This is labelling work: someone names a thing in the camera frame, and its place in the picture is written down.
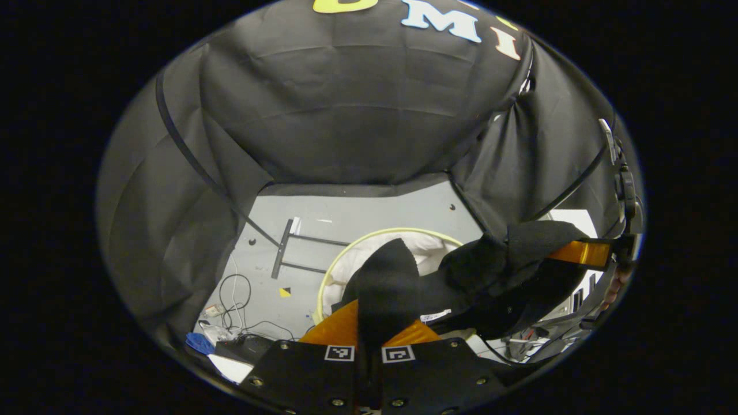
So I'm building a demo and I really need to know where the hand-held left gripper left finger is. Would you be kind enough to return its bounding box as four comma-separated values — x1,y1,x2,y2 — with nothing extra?
239,300,362,415

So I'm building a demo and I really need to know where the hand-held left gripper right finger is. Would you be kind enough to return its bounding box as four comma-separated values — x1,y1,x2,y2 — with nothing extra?
378,320,509,415

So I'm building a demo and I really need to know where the black knit garment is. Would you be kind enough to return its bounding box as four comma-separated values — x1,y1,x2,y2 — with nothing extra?
332,221,592,352

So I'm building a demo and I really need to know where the white laundry hamper yellow rim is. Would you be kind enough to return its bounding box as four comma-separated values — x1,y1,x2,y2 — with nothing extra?
313,227,465,326

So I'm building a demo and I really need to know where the black clothes rack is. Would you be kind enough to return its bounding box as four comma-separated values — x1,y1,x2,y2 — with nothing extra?
155,68,611,280

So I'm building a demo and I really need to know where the white sheet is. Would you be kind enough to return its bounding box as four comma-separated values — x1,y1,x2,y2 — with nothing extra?
548,209,598,238

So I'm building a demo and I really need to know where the black box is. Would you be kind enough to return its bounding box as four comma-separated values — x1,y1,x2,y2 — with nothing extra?
215,335,273,365

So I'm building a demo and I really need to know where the white paper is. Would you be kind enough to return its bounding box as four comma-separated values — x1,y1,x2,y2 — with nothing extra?
208,353,254,384

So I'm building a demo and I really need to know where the blue cloth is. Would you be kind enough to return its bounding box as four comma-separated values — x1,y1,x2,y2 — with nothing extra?
186,333,216,356

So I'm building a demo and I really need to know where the black backdrop cloth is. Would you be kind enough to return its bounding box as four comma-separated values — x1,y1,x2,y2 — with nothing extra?
95,0,641,346

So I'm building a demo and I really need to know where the black floor cable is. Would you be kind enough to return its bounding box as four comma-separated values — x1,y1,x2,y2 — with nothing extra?
199,273,296,342

